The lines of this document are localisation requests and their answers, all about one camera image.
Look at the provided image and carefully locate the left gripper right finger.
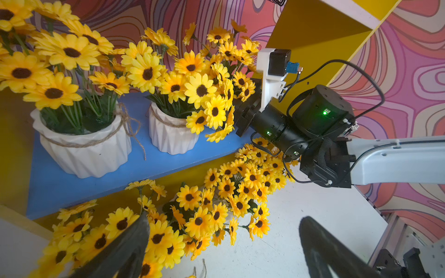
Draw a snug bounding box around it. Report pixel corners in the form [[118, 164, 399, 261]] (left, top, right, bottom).
[[299, 216, 380, 278]]

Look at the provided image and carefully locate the shelf sunflower pot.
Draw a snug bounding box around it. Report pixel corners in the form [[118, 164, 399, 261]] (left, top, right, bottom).
[[126, 179, 215, 278], [1, 1, 136, 178], [175, 22, 259, 142], [29, 200, 140, 278], [121, 28, 235, 143], [231, 137, 299, 203], [169, 167, 275, 260]]

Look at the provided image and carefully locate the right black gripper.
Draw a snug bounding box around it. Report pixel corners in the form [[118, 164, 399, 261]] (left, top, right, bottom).
[[233, 79, 308, 158]]

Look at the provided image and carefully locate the black wire basket back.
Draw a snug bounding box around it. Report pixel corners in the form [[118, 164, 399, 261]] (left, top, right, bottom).
[[270, 0, 286, 6]]

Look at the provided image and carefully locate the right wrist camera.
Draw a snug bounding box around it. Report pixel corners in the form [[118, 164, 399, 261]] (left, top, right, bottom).
[[256, 48, 300, 112]]

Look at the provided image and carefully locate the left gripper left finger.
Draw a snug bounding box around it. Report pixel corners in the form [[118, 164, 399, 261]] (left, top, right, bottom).
[[71, 211, 150, 278]]

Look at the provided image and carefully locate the yellow wooden shelf unit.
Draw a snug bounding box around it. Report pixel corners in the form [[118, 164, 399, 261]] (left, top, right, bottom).
[[1, 1, 397, 228]]

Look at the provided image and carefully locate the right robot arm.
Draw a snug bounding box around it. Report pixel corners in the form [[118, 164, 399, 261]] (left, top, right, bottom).
[[234, 85, 445, 278]]

